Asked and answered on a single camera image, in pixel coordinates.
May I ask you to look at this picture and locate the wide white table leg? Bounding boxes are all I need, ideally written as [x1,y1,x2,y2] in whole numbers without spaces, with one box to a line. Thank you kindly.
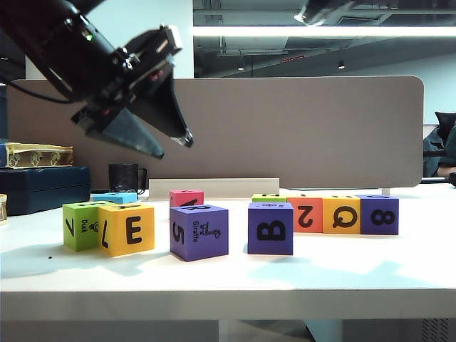
[305,319,344,342]

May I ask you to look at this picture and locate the brown desk divider panel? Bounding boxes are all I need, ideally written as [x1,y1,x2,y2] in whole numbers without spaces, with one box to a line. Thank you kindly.
[6,75,425,190]

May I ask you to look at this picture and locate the yellow block A and E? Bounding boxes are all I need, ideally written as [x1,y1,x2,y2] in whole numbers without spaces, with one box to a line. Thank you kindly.
[97,203,156,258]

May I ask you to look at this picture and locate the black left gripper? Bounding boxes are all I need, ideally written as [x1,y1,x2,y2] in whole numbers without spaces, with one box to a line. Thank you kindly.
[71,31,195,160]

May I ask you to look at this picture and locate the purple block R and 5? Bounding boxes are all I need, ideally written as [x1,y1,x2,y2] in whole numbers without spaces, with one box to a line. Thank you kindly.
[169,203,229,263]

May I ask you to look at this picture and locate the grey cabinet with vent holes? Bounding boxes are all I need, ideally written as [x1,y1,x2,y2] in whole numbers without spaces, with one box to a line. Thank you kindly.
[342,319,456,342]

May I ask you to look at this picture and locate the orange block 2 and I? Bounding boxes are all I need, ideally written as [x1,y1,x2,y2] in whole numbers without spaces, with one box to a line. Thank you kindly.
[286,194,324,234]

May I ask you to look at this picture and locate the blue block L and A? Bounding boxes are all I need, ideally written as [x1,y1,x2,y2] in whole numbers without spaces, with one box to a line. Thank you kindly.
[92,192,138,205]

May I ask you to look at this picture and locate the purple block 8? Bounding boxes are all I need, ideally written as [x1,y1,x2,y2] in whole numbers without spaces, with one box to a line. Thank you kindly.
[356,194,400,236]

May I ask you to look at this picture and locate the green block N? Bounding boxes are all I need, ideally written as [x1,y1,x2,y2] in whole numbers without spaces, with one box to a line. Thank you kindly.
[252,193,288,204]

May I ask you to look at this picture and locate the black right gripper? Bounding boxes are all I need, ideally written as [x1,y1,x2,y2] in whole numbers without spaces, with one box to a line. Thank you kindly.
[304,0,358,17]

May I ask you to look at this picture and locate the green block E and duck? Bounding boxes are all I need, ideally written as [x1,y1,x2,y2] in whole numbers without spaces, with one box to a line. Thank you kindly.
[62,202,108,253]

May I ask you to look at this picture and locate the pink block 6 and A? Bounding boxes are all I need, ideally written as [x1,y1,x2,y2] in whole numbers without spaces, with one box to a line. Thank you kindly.
[169,190,206,209]

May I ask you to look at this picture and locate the yellow block Q and N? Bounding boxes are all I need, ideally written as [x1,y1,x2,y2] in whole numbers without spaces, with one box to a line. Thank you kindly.
[322,195,362,235]

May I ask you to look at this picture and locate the person in dark teal jacket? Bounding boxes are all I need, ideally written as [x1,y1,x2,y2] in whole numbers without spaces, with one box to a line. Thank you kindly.
[423,111,456,189]

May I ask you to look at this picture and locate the dark blue storage box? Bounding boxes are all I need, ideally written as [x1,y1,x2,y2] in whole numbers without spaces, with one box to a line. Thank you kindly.
[0,166,92,217]

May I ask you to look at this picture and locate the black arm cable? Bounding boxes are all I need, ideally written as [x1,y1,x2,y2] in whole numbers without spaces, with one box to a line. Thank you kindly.
[0,75,78,105]

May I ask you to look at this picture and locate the yellow patterned box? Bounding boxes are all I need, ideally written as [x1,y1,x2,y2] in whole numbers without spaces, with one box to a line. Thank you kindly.
[0,142,75,169]

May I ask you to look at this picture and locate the black mug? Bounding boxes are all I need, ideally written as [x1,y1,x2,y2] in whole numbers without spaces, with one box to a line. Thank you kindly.
[108,162,148,201]

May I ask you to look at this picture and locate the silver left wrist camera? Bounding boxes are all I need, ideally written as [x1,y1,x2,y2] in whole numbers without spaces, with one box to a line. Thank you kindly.
[156,24,184,58]

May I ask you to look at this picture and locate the purple block B and orange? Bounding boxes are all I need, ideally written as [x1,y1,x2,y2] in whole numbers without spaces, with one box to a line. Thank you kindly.
[247,201,294,256]

